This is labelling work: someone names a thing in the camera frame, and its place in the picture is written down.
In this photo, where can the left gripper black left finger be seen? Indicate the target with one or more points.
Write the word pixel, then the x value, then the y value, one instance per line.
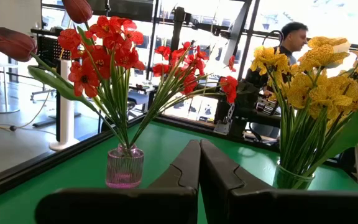
pixel 120 207

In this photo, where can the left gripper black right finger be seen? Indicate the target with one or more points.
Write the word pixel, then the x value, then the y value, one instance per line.
pixel 291 208

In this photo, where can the dark red tulip green stem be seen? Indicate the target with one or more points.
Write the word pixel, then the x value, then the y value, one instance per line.
pixel 78 11
pixel 14 45

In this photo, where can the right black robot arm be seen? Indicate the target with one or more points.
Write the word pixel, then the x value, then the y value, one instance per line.
pixel 244 99

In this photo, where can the clear glass vase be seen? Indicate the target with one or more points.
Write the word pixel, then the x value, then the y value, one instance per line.
pixel 287 181

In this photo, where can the pink ribbed glass vase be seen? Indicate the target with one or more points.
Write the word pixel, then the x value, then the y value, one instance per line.
pixel 124 171

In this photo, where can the green table mat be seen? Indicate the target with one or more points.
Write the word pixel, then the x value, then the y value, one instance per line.
pixel 73 174

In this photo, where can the white column stand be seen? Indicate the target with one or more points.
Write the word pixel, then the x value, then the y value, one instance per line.
pixel 65 118

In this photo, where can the yellow artificial flower bunch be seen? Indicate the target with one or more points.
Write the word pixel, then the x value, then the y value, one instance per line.
pixel 319 93

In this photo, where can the white round side table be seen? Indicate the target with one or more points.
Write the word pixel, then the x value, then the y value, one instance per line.
pixel 2 87

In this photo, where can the person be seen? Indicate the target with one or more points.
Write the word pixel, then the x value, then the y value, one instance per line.
pixel 294 37

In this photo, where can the black perforated panel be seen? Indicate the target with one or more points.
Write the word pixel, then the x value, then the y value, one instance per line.
pixel 50 46

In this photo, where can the silver mounting bracket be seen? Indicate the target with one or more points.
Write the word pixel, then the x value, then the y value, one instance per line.
pixel 225 122

